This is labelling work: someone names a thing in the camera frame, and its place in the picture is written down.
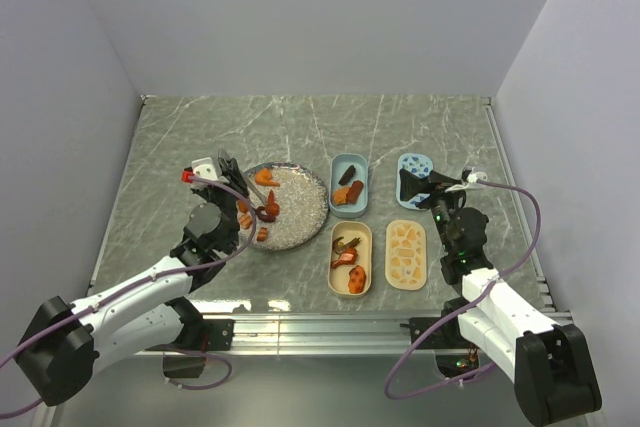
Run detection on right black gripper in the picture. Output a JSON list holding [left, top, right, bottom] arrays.
[[399, 169, 468, 254]]

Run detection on orange crab claw piece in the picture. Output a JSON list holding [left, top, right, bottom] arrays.
[[265, 190, 280, 217]]

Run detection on red-brown meat slab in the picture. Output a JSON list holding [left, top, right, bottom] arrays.
[[346, 180, 364, 204]]

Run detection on black sea cucumber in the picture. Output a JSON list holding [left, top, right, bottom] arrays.
[[338, 165, 356, 186]]

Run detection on blue lunch box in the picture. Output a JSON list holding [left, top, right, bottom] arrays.
[[329, 153, 369, 219]]

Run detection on orange fried cutlet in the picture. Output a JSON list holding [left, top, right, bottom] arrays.
[[332, 185, 350, 206]]

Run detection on orange drumstick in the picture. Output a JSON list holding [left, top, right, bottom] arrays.
[[330, 248, 358, 269]]

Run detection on beige lunch box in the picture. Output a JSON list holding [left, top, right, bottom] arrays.
[[328, 221, 373, 298]]

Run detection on dark glazed food piece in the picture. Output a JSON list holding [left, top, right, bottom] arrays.
[[332, 236, 361, 254]]

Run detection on spotted orange food piece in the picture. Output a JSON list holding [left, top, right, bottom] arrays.
[[348, 265, 367, 294]]

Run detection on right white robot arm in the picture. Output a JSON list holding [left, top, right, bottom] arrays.
[[388, 169, 602, 426]]

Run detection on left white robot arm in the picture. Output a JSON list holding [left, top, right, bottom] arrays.
[[11, 150, 249, 406]]

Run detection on blue patterned lid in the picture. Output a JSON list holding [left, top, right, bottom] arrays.
[[396, 153, 433, 211]]

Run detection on bacon piece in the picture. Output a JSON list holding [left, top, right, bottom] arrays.
[[256, 227, 268, 242], [239, 213, 253, 229]]

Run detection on speckled round plate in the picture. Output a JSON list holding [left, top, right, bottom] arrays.
[[240, 162, 328, 251]]

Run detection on beige patterned lid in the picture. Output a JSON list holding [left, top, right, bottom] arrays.
[[385, 219, 428, 291]]

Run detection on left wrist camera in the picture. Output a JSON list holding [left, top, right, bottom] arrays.
[[181, 157, 222, 184]]

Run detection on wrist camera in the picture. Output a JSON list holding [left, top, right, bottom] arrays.
[[181, 157, 222, 184], [461, 166, 488, 188]]

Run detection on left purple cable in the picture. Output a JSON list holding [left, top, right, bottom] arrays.
[[0, 176, 259, 418]]

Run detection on purple cable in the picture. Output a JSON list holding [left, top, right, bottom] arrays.
[[383, 177, 542, 402], [0, 176, 259, 418]]

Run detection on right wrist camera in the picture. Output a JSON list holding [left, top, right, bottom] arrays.
[[461, 166, 488, 188]]

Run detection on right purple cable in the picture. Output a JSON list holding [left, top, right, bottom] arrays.
[[383, 177, 542, 402]]

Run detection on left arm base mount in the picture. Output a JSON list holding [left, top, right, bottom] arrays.
[[162, 297, 235, 391]]

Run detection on aluminium frame rail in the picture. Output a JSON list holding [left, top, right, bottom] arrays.
[[54, 311, 584, 358]]

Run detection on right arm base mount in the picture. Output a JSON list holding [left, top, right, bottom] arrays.
[[400, 316, 480, 377]]

